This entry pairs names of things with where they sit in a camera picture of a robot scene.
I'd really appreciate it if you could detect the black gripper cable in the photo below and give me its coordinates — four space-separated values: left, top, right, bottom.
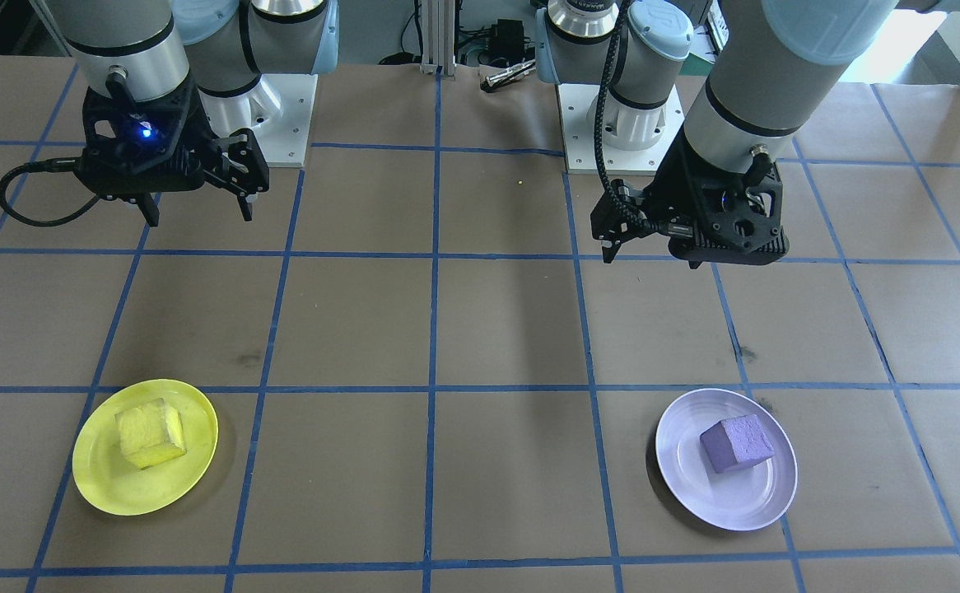
0 158 106 227

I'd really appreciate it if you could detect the yellow plastic plate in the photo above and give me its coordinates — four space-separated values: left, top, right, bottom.
72 379 220 517

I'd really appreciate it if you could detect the white square base plate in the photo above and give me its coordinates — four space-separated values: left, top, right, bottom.
192 72 318 169
558 82 687 175

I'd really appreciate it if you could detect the black adapter box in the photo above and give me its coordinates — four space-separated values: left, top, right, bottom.
488 18 532 60

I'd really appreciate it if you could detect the black corrugated left cable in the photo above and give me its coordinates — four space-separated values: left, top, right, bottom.
594 0 654 231

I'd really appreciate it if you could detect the silver metal connector plug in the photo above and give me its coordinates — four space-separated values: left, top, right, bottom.
480 59 540 94

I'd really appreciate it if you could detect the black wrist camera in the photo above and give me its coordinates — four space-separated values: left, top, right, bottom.
75 156 205 204
665 221 791 268

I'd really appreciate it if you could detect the lavender plastic plate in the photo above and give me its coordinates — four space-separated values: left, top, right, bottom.
655 388 799 532

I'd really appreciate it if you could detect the yellow foam block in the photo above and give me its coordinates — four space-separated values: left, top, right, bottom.
114 398 187 471

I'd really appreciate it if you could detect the purple foam block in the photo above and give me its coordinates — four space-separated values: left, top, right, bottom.
699 414 776 475

